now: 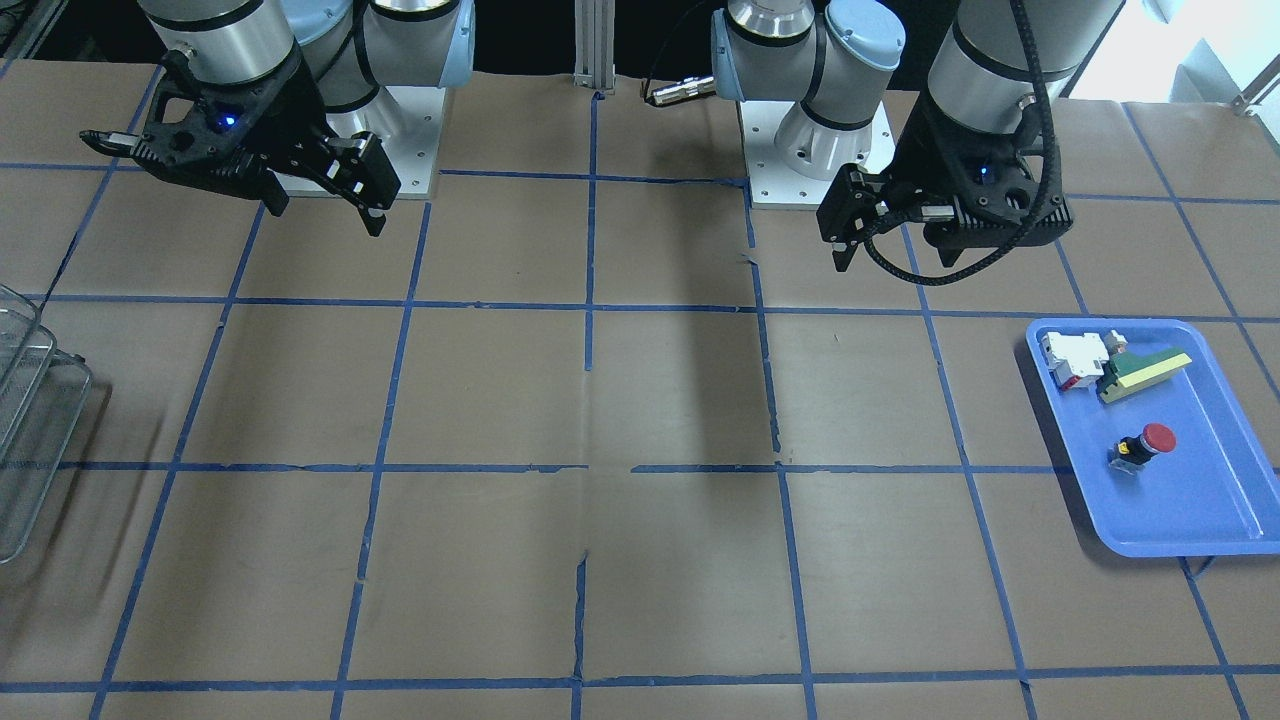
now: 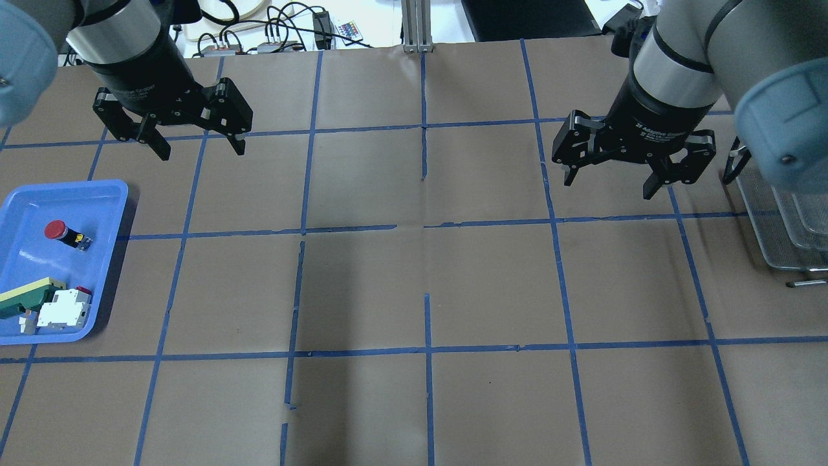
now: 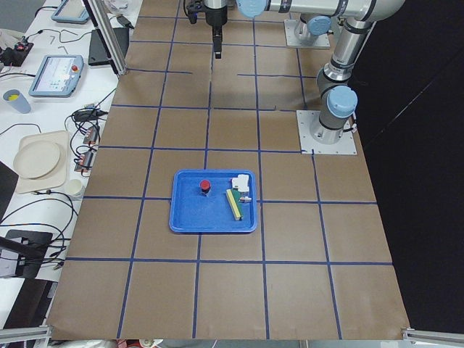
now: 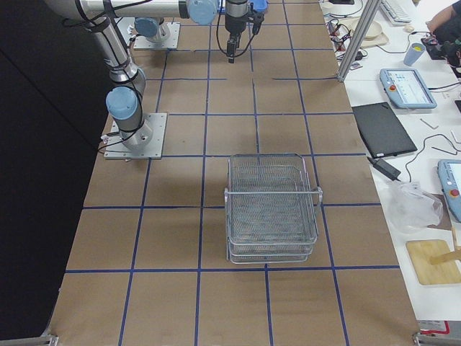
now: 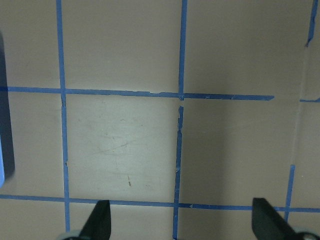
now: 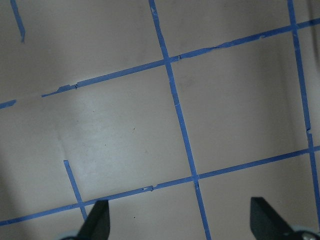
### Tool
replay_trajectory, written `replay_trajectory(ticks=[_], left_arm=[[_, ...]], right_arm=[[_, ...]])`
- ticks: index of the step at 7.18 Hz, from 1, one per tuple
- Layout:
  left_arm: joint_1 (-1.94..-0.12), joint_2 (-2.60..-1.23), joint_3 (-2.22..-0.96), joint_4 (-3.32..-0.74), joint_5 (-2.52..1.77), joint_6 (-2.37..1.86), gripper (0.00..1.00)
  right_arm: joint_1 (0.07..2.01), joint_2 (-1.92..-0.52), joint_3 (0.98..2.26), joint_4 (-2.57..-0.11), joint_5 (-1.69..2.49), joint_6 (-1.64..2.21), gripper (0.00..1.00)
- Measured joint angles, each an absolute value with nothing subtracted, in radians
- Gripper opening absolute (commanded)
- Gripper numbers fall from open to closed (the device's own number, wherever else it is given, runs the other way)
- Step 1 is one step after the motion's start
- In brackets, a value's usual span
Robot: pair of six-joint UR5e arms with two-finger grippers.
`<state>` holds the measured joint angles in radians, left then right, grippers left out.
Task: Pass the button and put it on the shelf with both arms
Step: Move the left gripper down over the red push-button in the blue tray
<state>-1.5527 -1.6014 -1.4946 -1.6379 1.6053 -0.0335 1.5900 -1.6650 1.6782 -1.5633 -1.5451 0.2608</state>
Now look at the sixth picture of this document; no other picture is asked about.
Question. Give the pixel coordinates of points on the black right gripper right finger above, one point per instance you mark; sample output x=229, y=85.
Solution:
x=267, y=224

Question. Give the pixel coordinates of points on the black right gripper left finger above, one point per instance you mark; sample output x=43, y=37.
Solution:
x=97, y=226

